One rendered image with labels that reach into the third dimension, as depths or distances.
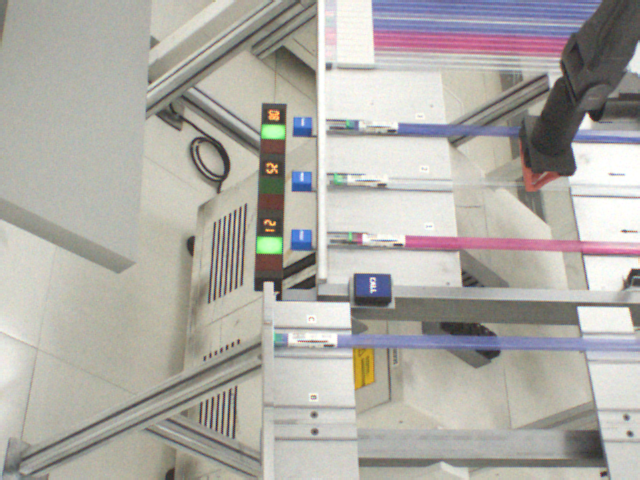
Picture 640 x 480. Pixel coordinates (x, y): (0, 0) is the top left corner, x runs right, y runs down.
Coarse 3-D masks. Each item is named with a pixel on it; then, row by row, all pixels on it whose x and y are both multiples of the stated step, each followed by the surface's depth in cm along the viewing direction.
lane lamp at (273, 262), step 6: (258, 258) 147; (264, 258) 147; (270, 258) 147; (276, 258) 147; (258, 264) 146; (264, 264) 146; (270, 264) 146; (276, 264) 146; (270, 270) 146; (276, 270) 146
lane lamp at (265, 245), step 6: (258, 240) 149; (264, 240) 149; (270, 240) 149; (276, 240) 149; (258, 246) 148; (264, 246) 148; (270, 246) 148; (276, 246) 148; (258, 252) 147; (264, 252) 147; (270, 252) 148; (276, 252) 148
